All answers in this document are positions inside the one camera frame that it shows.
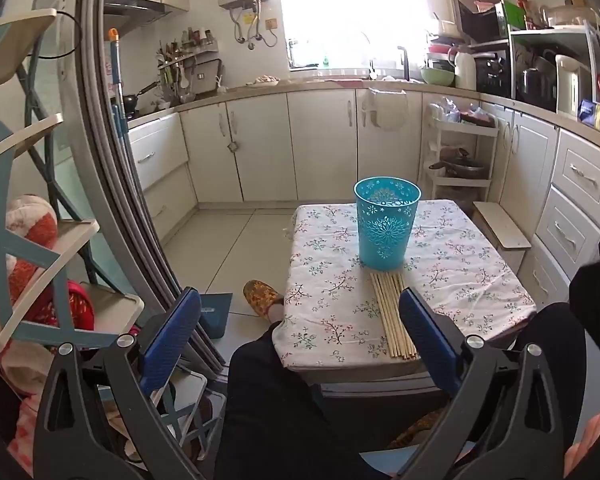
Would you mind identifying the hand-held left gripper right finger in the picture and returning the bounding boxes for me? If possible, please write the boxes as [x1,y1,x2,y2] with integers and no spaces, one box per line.
[398,287,581,480]

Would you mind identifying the green bowl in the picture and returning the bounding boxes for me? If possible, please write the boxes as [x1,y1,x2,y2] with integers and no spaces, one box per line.
[420,66,455,87]

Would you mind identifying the cream panelled base cabinets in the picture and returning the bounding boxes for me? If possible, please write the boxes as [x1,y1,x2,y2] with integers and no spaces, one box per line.
[480,101,600,323]

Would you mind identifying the red and white plush toy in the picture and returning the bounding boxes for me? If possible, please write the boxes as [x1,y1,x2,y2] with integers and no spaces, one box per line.
[0,195,61,311]

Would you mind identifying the white storage cart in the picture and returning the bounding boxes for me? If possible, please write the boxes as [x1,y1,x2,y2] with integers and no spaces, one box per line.
[422,104,501,207]

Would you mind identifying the person's left leg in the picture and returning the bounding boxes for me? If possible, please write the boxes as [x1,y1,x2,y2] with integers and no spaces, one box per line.
[214,319,381,480]

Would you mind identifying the yellow patterned slipper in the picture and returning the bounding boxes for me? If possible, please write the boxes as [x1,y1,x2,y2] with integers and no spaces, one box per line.
[243,280,285,319]
[390,407,463,461]

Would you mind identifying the pink garment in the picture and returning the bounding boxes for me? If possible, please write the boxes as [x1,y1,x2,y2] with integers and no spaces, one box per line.
[562,404,600,480]

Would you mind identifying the cream stove drawer cabinets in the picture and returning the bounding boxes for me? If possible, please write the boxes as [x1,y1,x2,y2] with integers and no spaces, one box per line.
[127,111,199,247]

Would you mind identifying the blue folding shelf rack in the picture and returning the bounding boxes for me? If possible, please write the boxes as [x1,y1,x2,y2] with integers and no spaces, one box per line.
[0,7,228,466]

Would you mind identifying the blue mop handle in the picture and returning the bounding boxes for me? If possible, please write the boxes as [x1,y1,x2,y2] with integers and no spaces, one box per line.
[107,28,131,136]

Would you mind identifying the white appliance shelf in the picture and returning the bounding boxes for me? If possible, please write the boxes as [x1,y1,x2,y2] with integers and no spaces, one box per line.
[507,24,600,111]

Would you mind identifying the white thermos jug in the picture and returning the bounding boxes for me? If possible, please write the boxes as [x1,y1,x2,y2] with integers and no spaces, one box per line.
[454,50,476,90]

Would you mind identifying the white electric kettle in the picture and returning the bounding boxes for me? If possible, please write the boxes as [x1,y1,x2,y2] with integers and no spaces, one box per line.
[555,55,594,119]

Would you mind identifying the steel range hood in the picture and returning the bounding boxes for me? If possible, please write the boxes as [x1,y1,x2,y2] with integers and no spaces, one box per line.
[102,0,173,20]

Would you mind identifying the bundle of bamboo chopsticks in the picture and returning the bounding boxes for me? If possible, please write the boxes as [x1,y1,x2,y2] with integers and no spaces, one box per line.
[369,271,421,361]

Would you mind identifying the white plastic bag holder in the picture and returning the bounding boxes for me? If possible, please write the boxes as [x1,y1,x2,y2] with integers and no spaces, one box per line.
[367,88,411,131]

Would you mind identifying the black wok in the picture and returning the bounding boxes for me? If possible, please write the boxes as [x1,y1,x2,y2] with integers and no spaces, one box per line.
[121,81,160,113]

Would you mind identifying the kitchen window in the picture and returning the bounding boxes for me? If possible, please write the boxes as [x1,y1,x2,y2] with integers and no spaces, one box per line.
[275,0,433,70]

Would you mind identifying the grey sliding door frame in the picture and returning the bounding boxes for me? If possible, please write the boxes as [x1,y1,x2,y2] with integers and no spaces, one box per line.
[77,0,227,376]

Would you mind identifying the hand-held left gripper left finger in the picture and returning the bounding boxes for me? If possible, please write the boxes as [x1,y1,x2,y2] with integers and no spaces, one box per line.
[32,287,216,480]

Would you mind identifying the teal plastic cutout basket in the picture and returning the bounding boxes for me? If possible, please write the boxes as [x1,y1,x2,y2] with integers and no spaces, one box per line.
[354,177,422,272]

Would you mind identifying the black microwave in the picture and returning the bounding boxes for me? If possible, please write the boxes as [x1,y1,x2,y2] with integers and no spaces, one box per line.
[455,0,510,44]

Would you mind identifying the floral white tablecloth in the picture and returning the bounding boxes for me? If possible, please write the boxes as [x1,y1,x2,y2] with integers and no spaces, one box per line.
[271,200,537,373]

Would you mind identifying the cream sink base cabinets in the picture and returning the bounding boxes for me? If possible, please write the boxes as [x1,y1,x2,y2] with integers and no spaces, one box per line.
[179,87,427,204]

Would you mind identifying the wall utensil rack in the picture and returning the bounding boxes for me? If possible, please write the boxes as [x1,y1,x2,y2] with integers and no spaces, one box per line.
[155,40,222,105]

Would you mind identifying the blue packet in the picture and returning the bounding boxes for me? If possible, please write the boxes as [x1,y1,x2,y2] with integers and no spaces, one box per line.
[578,99,600,126]

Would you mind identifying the wooden step stool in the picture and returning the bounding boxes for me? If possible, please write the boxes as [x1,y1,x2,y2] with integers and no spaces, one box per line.
[472,201,533,273]

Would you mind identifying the dark lidded pan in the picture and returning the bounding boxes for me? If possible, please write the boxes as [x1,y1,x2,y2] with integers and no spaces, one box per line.
[428,147,487,179]

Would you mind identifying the red patterned cushion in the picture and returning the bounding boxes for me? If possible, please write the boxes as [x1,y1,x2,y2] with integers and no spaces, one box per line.
[40,280,96,333]

